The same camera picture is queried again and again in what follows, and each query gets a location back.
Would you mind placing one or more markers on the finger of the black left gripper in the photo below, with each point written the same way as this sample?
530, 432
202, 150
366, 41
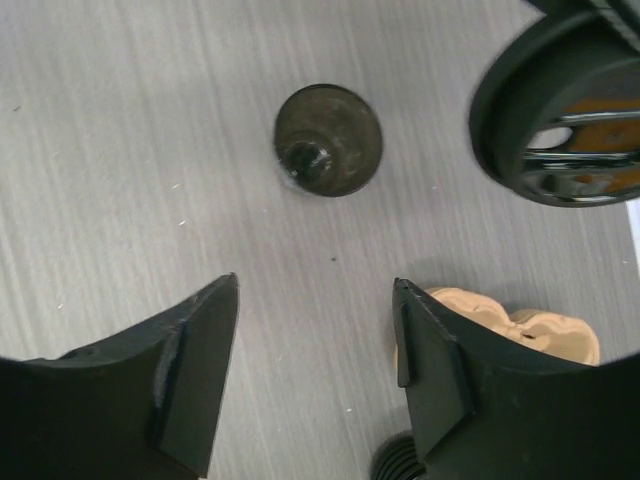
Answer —
623, 15

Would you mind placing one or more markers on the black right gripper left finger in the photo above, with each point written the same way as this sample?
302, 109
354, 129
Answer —
141, 404

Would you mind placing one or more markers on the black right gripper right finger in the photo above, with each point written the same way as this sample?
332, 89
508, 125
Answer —
484, 407

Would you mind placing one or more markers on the black coffee cup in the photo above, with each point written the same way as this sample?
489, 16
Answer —
328, 140

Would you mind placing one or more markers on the brown pulp cup carrier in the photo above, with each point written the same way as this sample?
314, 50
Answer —
555, 334

